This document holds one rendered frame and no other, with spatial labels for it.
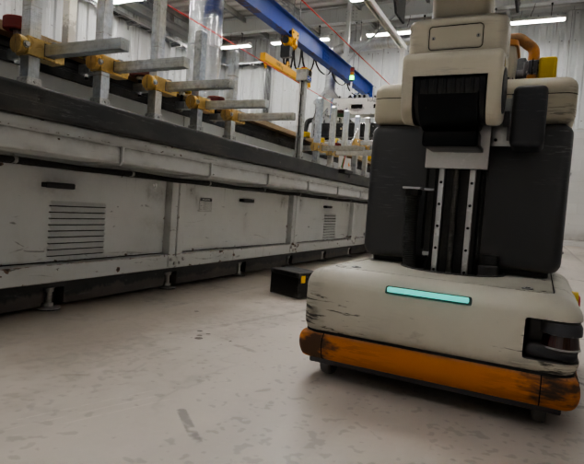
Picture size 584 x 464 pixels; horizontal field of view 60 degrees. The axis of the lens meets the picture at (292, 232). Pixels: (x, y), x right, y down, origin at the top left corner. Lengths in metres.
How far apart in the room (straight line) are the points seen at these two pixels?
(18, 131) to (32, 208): 0.39
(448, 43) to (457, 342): 0.68
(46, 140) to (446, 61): 1.11
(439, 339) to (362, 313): 0.18
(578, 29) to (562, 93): 11.26
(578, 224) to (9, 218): 11.24
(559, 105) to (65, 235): 1.62
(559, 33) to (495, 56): 11.48
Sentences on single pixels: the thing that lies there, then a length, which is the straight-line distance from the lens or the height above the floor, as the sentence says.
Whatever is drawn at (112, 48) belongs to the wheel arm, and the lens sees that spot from 1.43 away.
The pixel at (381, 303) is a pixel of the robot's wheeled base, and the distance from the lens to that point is 1.20.
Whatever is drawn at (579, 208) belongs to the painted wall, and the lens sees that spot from 12.08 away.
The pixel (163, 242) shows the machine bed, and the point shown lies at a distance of 2.36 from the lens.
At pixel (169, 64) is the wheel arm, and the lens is 1.63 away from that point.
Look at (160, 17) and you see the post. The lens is 2.00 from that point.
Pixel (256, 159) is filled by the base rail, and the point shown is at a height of 0.64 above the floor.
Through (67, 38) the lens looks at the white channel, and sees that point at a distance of 2.98.
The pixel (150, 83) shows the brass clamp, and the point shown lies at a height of 0.82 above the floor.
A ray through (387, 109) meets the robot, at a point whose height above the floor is 0.73.
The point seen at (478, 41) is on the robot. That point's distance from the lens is 1.29.
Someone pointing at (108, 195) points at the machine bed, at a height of 0.41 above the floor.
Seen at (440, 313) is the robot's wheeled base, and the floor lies 0.21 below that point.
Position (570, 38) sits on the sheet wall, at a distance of 12.67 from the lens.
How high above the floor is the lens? 0.43
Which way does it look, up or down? 3 degrees down
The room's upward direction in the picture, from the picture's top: 4 degrees clockwise
